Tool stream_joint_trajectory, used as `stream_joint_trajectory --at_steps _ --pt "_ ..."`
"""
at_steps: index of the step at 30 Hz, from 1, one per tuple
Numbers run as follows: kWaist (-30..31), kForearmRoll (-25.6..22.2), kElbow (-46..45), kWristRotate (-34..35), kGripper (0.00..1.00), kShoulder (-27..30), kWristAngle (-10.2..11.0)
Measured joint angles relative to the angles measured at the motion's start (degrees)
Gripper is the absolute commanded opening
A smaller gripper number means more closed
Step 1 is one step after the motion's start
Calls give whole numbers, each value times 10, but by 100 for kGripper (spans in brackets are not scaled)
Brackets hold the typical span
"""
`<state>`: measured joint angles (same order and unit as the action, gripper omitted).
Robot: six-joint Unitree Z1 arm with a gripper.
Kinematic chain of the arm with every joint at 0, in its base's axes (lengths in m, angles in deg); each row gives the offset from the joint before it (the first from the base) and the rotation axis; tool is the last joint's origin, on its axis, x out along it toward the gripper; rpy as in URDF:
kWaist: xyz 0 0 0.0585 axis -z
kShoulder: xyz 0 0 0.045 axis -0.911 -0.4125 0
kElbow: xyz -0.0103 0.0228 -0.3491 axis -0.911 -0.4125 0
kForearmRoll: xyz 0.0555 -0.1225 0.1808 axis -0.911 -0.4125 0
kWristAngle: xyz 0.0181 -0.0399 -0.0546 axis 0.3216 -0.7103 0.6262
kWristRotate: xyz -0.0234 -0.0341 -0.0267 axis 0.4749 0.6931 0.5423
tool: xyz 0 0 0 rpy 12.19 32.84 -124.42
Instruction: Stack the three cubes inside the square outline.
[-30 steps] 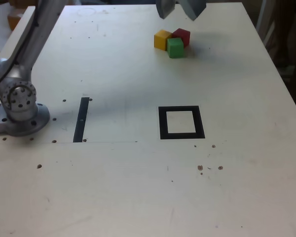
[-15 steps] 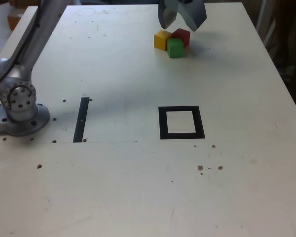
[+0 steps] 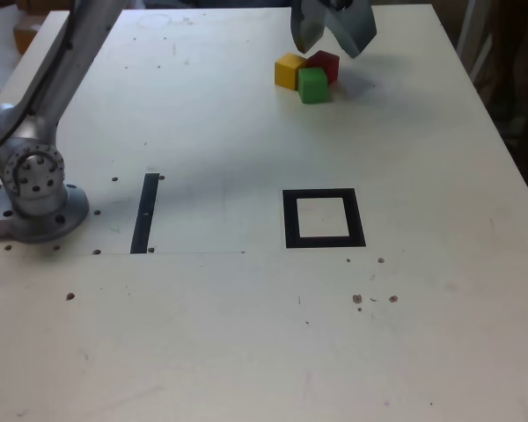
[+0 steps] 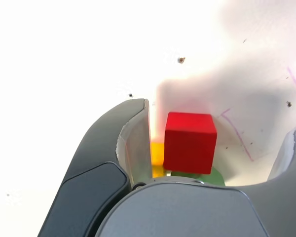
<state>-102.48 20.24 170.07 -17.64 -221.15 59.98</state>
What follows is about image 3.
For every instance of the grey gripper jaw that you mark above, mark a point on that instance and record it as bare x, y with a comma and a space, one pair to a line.
356, 26
305, 26

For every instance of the red cube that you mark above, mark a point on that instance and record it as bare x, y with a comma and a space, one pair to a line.
327, 63

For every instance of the yellow cube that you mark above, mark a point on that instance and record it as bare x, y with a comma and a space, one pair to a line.
286, 72

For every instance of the green cube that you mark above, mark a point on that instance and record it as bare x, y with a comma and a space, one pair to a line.
312, 88

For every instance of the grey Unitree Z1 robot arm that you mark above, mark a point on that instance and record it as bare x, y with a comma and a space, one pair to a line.
35, 184

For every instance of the black tape square outline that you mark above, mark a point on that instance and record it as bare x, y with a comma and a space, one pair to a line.
325, 242

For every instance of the black tape strip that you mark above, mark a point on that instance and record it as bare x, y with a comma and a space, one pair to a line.
147, 193

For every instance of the orange box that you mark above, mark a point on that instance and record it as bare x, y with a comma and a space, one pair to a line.
25, 39

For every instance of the white frame post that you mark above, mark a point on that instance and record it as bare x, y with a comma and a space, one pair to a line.
464, 26

